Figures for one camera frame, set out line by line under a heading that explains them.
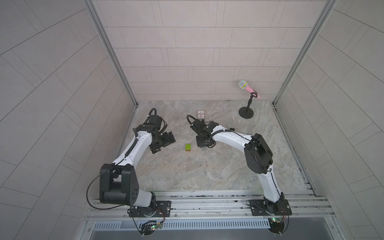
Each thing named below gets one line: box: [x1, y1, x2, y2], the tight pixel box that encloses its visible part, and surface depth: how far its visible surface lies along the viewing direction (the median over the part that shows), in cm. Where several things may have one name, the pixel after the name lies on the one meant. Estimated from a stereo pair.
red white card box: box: [197, 110, 205, 119], surface depth 110 cm
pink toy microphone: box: [238, 80, 260, 99], surface depth 95 cm
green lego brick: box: [185, 144, 192, 150], surface depth 92 cm
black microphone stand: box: [238, 92, 258, 119], surface depth 111 cm
